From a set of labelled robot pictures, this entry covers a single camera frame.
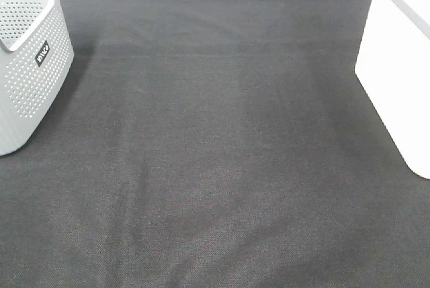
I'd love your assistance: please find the white plastic basket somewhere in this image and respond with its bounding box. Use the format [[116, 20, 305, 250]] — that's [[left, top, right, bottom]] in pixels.
[[355, 0, 429, 179]]

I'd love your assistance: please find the grey perforated plastic basket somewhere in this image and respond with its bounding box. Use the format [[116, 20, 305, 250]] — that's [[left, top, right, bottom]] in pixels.
[[1, 0, 74, 156]]

